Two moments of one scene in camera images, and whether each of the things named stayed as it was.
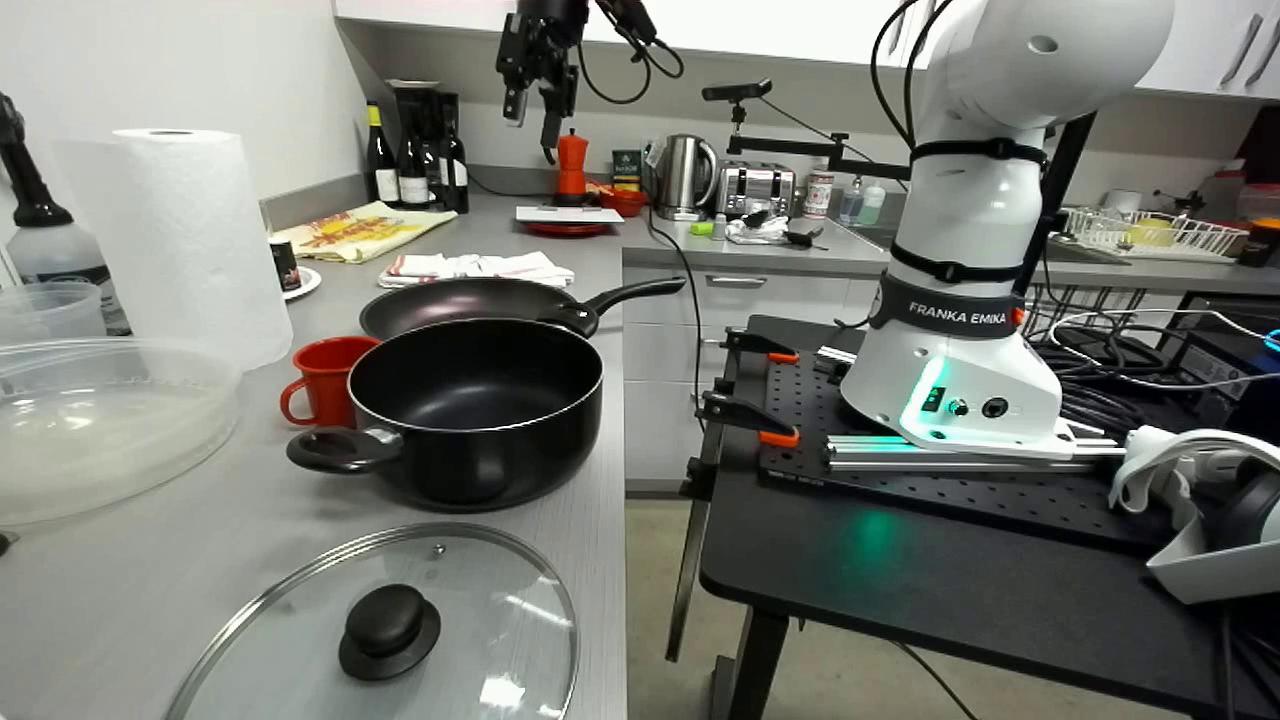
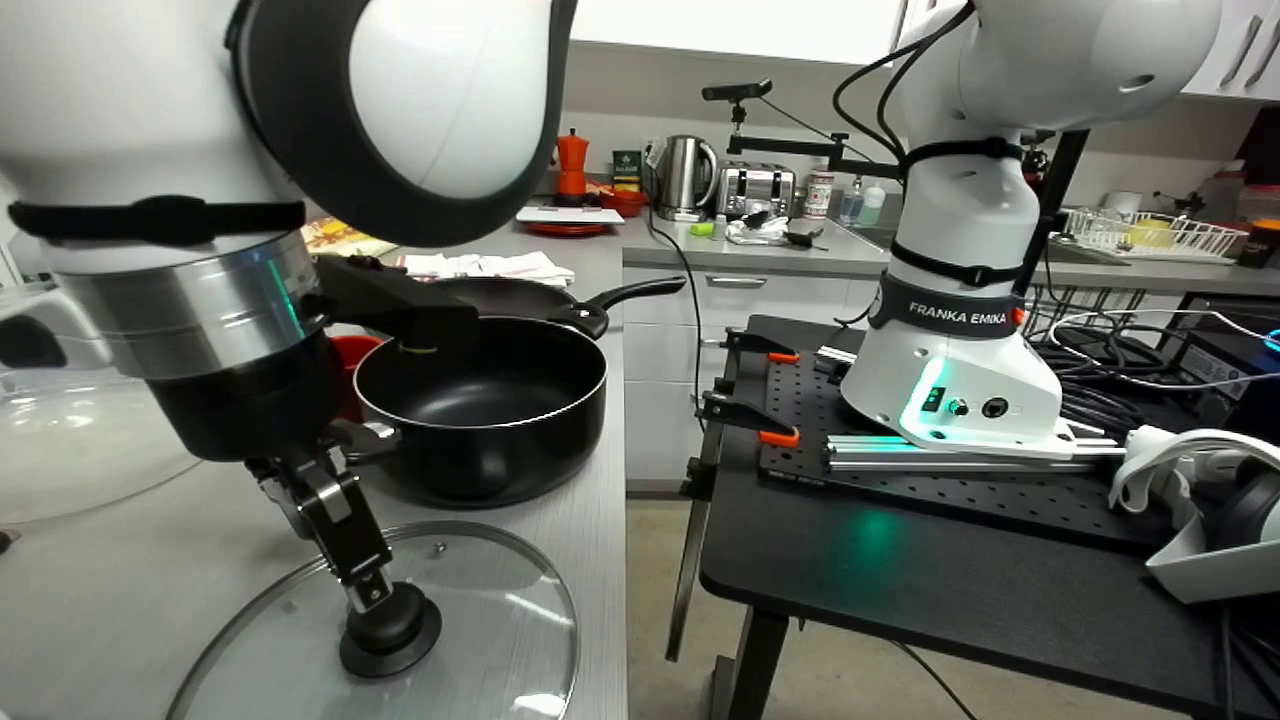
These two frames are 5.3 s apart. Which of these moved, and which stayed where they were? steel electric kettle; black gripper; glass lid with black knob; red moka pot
Moved: black gripper
Stayed: steel electric kettle; red moka pot; glass lid with black knob
